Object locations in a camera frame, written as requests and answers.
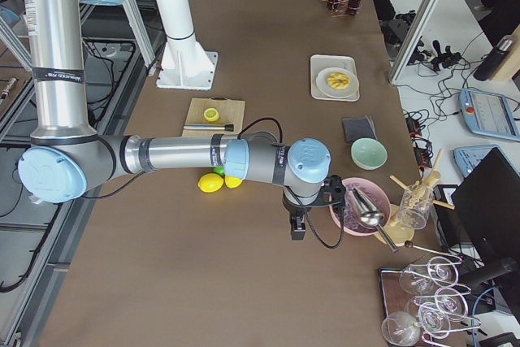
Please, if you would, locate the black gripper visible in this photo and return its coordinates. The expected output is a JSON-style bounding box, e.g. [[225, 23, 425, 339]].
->
[[282, 175, 345, 241]]

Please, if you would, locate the clear glass mug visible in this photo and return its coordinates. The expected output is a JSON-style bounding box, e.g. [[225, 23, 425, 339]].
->
[[396, 184, 433, 230]]

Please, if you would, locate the steel muddler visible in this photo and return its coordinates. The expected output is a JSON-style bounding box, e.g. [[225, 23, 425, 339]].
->
[[183, 124, 234, 132]]

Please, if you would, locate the half lemon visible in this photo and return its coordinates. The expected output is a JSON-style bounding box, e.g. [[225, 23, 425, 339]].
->
[[203, 107, 220, 123]]

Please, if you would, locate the cream rabbit tray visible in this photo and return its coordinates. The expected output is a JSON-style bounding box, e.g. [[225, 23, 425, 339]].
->
[[310, 54, 360, 102]]

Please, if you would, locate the green lime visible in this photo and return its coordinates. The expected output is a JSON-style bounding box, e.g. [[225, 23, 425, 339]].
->
[[213, 167, 224, 176]]

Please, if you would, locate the white plate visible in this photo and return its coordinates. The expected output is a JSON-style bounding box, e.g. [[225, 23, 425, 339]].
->
[[316, 67, 359, 99]]

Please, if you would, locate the black water bottle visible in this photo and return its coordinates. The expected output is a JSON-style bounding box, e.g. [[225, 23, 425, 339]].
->
[[473, 35, 515, 81]]

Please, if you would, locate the grey folded cloth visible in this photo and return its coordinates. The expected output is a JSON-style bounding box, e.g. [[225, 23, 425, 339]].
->
[[342, 115, 377, 143]]

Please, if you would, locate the pink bowl of ice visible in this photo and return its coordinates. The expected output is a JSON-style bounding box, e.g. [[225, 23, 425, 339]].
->
[[342, 177, 391, 236]]

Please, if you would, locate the mint green bowl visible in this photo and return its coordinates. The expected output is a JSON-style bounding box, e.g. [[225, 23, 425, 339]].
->
[[351, 138, 388, 171]]

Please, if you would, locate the black monitor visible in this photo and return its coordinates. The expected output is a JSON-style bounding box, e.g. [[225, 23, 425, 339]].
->
[[453, 148, 519, 261]]

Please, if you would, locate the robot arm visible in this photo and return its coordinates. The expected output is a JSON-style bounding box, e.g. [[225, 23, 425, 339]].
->
[[18, 0, 345, 240]]

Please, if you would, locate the wine glass rack tray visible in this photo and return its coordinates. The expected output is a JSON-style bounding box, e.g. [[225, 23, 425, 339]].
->
[[378, 254, 481, 346]]

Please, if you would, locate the bamboo cutting board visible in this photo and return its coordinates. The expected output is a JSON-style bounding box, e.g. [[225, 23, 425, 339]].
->
[[182, 98, 245, 137]]

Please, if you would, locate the aluminium frame post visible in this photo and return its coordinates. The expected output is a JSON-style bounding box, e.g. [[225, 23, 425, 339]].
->
[[388, 0, 439, 85]]

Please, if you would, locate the braided ring bread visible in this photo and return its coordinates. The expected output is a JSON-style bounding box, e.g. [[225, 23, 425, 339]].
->
[[327, 72, 350, 90]]

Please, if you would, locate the blue teach pendant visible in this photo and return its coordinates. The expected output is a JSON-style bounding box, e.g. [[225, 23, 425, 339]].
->
[[459, 88, 519, 141]]

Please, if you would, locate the metal ice scoop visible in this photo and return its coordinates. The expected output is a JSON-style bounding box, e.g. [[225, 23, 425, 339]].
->
[[350, 188, 398, 253]]

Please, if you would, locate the wooden cup tree stand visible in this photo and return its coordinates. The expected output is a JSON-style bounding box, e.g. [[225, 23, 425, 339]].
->
[[390, 149, 455, 234]]

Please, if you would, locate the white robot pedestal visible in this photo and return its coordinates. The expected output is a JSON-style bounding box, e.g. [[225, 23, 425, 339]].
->
[[156, 0, 218, 91]]

